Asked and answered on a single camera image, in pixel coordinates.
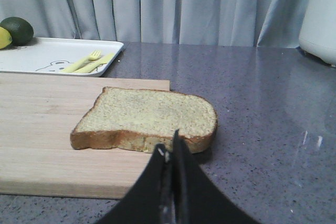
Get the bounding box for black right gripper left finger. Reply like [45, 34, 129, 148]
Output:
[97, 144, 174, 223]

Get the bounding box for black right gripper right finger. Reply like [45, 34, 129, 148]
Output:
[172, 130, 257, 223]

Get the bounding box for bread slice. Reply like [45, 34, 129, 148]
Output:
[70, 87, 218, 153]

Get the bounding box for white rectangular tray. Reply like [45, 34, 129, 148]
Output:
[1, 37, 124, 77]

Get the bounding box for wooden cutting board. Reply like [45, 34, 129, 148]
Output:
[1, 73, 170, 199]

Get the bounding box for yellow plastic knife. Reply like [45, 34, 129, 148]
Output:
[74, 53, 116, 73]

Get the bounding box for yellow plastic fork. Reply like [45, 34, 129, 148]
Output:
[61, 50, 101, 73]

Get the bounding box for grey curtain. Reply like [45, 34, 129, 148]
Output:
[1, 0, 308, 48]

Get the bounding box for white kitchen appliance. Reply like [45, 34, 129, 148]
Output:
[299, 0, 335, 67]

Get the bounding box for green lime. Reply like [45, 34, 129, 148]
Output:
[1, 17, 34, 46]

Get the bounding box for yellow lemon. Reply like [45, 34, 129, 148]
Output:
[0, 27, 12, 49]

